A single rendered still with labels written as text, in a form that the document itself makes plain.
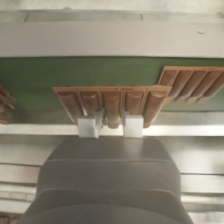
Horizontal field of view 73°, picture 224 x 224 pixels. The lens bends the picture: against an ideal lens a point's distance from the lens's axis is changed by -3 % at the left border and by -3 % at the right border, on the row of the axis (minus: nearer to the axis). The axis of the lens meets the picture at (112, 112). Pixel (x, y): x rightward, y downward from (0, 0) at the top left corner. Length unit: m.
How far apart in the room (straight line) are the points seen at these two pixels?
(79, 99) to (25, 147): 0.32
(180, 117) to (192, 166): 0.13
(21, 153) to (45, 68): 0.26
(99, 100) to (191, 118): 0.25
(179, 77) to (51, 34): 0.19
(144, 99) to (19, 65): 0.19
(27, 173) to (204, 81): 0.41
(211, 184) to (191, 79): 0.27
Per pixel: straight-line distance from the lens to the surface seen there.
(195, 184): 0.43
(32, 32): 0.26
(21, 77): 0.29
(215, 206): 0.64
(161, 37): 0.24
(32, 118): 0.37
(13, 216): 0.34
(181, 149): 0.43
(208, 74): 0.26
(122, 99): 0.15
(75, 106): 0.16
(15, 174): 0.45
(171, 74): 0.23
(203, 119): 0.38
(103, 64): 0.23
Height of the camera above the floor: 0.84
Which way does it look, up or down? 29 degrees down
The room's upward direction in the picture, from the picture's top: 177 degrees counter-clockwise
